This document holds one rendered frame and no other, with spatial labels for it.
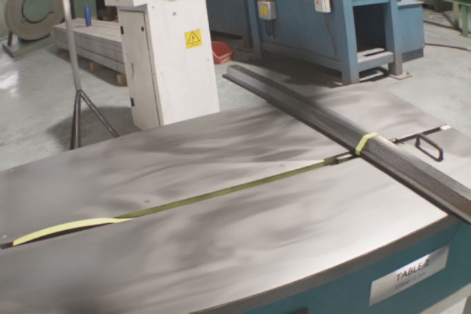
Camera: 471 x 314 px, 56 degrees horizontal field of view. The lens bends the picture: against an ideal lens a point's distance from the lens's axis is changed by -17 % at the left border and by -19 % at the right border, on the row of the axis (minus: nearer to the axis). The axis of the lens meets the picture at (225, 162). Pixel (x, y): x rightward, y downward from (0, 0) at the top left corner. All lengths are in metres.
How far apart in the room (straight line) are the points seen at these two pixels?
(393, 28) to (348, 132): 2.79
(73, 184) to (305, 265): 0.46
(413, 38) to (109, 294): 3.82
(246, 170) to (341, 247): 0.26
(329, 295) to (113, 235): 0.31
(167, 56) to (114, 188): 1.87
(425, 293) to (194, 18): 2.20
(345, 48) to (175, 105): 1.19
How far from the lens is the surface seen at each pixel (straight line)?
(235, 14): 4.69
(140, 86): 2.92
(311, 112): 1.00
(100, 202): 0.82
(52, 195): 0.89
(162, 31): 2.65
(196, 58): 2.77
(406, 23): 4.11
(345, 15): 3.25
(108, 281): 0.64
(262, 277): 0.61
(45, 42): 7.46
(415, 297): 0.78
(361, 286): 0.67
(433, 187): 0.75
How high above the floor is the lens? 1.12
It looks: 26 degrees down
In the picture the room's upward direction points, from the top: 7 degrees counter-clockwise
